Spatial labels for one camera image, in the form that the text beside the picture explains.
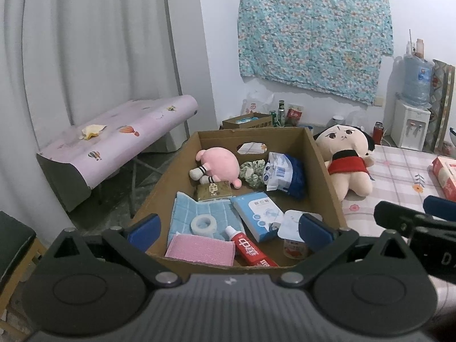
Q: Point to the green white scrunchie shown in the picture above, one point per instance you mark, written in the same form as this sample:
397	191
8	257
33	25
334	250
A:
252	171

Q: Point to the white water dispenser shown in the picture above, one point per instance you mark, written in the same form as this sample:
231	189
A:
409	128

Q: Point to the pink balloon-print table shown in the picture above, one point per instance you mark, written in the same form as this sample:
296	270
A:
117	142

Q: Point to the yellow cloth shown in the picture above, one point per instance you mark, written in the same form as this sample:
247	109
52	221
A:
92	131

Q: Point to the blue white flat box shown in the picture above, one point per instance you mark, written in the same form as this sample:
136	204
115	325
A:
258	213

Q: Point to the red toothpaste tube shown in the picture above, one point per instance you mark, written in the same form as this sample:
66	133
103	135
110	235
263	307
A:
249	247

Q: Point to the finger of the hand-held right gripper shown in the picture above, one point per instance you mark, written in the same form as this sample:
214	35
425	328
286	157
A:
441	207
395	215

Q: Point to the yogurt cup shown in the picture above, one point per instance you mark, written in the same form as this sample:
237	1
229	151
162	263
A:
290	235

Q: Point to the white tape roll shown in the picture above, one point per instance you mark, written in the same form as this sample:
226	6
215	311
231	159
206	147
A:
203	225

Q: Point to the pink plush toy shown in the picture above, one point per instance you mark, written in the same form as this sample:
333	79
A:
219	165

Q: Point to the white plastic bag red print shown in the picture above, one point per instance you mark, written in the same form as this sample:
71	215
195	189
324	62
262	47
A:
256	101

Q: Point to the blue white wipes pack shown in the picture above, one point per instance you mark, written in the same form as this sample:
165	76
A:
285	174

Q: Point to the green cushion wooden chair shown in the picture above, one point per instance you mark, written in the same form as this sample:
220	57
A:
16	245

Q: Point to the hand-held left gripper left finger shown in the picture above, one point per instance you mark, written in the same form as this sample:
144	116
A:
143	228

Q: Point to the large cardboard box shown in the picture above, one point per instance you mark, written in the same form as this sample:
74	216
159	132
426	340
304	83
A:
320	171

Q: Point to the small cardboard box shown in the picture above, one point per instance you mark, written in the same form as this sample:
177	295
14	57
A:
249	121

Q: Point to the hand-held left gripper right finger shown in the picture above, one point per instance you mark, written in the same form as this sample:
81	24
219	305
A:
315	231

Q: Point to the blue checked towel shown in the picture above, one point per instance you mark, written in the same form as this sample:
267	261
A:
192	208

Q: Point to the white jar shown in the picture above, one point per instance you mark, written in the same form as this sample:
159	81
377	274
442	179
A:
338	120

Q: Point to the red thermos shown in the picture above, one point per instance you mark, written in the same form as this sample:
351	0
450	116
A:
378	133

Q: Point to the teal floral wall cloth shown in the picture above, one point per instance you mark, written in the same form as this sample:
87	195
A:
313	32

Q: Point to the red snack package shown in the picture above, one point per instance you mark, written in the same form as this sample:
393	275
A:
294	114

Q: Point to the blue water jug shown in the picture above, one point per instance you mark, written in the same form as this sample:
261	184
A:
416	80

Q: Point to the red white tissue pack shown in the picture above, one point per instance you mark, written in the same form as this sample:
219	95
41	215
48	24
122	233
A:
447	176

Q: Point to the small gold box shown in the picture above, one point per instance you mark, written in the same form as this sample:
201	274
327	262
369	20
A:
213	190

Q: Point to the wall outlet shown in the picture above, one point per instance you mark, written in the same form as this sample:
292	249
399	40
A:
379	101

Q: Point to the big-head doll red dress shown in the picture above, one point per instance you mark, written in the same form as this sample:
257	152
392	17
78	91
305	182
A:
343	156

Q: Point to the white curtain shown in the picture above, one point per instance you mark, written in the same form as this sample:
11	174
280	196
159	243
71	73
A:
89	35

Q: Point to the pink sponge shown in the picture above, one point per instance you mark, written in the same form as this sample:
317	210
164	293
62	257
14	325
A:
199	251

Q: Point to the green bottle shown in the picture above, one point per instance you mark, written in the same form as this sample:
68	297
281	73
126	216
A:
273	118

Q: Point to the small beige bottle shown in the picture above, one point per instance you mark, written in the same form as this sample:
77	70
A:
419	48

